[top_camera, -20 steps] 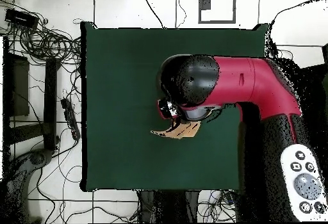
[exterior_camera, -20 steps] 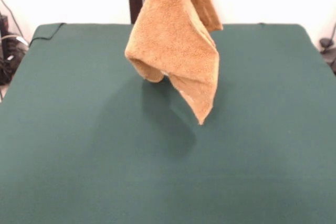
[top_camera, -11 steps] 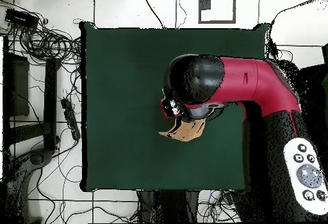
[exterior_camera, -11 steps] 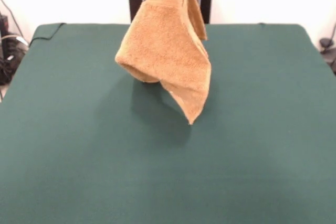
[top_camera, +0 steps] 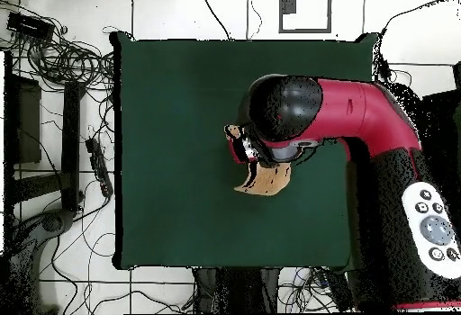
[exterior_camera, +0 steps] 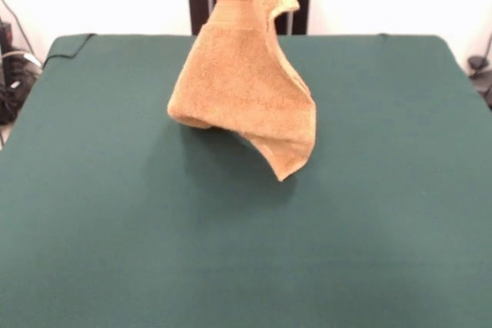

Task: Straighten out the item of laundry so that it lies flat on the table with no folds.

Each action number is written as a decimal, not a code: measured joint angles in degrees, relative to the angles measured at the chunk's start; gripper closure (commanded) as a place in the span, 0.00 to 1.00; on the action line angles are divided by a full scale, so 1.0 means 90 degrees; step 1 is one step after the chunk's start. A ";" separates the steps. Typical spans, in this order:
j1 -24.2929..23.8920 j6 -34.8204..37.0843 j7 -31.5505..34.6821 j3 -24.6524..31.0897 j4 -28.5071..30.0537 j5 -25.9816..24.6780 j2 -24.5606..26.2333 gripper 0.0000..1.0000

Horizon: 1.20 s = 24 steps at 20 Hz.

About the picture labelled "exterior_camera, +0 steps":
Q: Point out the black wall power strip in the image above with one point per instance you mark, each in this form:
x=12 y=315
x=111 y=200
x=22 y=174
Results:
x=5 y=36

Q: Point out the dark green table cloth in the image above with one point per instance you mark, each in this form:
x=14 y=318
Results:
x=115 y=209

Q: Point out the black power adapter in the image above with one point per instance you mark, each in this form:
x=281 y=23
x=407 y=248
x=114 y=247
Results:
x=476 y=63

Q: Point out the tan terry towel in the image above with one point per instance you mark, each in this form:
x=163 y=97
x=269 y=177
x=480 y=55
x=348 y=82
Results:
x=238 y=82

